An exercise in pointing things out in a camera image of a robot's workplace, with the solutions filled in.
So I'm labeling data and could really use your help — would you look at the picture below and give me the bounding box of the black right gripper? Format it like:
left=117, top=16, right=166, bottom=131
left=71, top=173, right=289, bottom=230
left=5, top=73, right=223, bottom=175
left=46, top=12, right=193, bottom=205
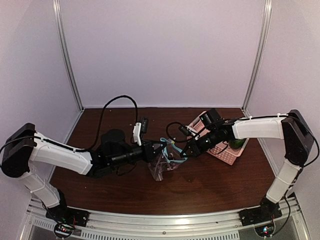
left=180, top=128, right=221, bottom=158

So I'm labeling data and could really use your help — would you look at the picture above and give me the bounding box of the clear zip top bag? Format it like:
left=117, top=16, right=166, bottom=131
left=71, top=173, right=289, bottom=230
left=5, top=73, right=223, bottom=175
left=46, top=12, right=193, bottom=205
left=148, top=137, right=188, bottom=182

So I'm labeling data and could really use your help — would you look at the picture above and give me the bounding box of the dark red grape bunch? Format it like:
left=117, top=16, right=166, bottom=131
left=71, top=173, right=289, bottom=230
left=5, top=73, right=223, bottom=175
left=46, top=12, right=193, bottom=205
left=148, top=155, right=177, bottom=182

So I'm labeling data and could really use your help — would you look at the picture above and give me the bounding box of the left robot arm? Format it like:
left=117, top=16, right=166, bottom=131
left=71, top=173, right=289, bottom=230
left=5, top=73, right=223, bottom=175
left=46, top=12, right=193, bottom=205
left=0, top=123, right=167, bottom=222

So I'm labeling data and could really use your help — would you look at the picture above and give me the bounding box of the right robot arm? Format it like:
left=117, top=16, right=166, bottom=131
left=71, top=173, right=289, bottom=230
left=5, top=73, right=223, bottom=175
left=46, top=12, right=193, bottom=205
left=180, top=108, right=317, bottom=221

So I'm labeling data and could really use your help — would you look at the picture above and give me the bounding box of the pink perforated plastic basket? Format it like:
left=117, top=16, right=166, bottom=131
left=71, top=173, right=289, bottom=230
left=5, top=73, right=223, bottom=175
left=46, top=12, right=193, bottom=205
left=188, top=111, right=249, bottom=166

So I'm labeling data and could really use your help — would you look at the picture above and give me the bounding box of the green chayote squash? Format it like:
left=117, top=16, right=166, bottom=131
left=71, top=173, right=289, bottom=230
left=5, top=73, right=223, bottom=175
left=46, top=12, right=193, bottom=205
left=228, top=139, right=246, bottom=150

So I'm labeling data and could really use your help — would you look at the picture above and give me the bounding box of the right camera cable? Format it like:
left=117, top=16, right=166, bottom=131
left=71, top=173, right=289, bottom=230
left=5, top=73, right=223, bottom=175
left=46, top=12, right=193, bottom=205
left=166, top=121, right=191, bottom=143

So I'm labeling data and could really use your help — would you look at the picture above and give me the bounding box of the camera cable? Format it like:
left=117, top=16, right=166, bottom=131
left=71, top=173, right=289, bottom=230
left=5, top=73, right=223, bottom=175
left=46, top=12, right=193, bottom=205
left=93, top=94, right=139, bottom=151
left=166, top=121, right=191, bottom=143

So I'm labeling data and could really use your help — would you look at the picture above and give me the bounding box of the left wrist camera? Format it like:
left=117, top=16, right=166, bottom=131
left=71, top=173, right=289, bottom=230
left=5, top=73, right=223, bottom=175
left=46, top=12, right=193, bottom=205
left=132, top=117, right=149, bottom=146

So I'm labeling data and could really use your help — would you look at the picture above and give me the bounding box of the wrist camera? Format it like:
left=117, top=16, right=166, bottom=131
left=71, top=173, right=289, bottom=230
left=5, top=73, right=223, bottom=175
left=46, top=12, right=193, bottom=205
left=132, top=117, right=149, bottom=146
left=178, top=125, right=200, bottom=140

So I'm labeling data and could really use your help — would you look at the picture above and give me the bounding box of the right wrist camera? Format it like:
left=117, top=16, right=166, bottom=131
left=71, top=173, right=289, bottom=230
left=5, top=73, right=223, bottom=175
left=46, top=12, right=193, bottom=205
left=178, top=125, right=200, bottom=140

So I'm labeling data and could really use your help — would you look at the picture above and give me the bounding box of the left camera cable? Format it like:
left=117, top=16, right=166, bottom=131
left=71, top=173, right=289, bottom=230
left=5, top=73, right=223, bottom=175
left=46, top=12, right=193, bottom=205
left=93, top=94, right=139, bottom=151

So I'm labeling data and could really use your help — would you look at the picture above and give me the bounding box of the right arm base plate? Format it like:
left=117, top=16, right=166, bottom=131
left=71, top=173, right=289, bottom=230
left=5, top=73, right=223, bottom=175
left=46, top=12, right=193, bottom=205
left=238, top=204, right=283, bottom=227

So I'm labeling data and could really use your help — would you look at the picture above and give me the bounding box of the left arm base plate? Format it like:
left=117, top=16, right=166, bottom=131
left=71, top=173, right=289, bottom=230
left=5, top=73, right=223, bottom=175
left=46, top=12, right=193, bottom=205
left=43, top=203, right=89, bottom=227

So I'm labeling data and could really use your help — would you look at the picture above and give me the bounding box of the front aluminium rail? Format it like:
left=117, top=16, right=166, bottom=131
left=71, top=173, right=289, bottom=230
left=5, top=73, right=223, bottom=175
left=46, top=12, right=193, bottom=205
left=23, top=197, right=308, bottom=240

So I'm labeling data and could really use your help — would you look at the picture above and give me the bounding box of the left aluminium frame post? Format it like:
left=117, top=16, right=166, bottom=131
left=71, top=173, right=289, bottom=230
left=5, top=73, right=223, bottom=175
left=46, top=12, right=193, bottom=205
left=51, top=0, right=85, bottom=112

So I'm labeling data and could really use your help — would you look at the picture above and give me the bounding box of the aluminium frame post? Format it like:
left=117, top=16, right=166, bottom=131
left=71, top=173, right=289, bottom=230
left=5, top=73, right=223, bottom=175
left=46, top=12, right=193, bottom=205
left=241, top=0, right=273, bottom=114
left=51, top=0, right=85, bottom=112

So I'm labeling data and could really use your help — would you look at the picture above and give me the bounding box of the right aluminium frame post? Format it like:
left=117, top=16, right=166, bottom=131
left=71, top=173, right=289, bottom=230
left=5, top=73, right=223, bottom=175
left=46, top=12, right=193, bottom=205
left=241, top=0, right=273, bottom=114

